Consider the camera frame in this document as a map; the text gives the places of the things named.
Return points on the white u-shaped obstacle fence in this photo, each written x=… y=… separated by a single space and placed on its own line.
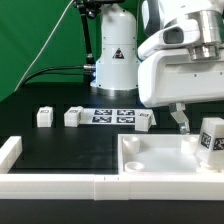
x=121 y=186

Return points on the apriltag marker sheet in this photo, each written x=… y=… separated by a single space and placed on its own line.
x=114 y=116

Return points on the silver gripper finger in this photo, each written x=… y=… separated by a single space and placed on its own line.
x=177 y=112

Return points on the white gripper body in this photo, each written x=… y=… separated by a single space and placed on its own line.
x=170 y=76

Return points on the white square tabletop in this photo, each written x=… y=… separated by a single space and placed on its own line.
x=166 y=153

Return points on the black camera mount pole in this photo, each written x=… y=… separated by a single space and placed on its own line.
x=89 y=9

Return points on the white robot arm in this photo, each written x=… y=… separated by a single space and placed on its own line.
x=194 y=25

